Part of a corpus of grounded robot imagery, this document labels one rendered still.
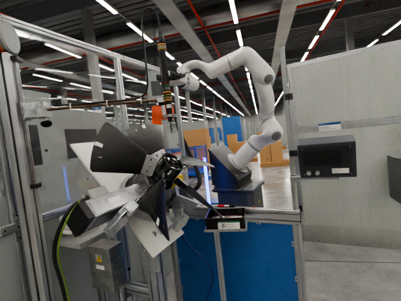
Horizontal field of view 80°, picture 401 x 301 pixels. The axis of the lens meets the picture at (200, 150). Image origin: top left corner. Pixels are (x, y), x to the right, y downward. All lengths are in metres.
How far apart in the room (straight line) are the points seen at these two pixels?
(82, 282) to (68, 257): 0.20
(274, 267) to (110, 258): 0.94
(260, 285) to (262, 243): 0.27
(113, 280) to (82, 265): 0.48
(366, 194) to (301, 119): 0.99
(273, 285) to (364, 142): 1.74
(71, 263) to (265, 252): 1.17
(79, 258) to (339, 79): 2.72
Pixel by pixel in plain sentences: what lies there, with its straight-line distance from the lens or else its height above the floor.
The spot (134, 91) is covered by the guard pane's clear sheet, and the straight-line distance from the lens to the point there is 2.21.
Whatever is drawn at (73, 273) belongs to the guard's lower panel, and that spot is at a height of 0.59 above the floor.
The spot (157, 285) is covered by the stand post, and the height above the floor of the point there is 0.62.
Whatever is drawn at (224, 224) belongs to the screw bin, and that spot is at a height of 0.85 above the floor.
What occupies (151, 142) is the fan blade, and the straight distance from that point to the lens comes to 1.30.
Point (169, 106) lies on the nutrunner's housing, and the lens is 1.25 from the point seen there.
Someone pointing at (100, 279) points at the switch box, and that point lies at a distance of 1.45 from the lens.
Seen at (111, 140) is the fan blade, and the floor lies 1.36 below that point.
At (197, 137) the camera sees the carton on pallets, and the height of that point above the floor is 1.27.
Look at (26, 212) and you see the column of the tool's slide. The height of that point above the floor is 1.07.
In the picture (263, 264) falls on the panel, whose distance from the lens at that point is 1.68.
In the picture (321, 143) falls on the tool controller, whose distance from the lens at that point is 1.35.
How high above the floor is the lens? 1.33
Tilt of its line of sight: 4 degrees down
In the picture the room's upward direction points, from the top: 6 degrees counter-clockwise
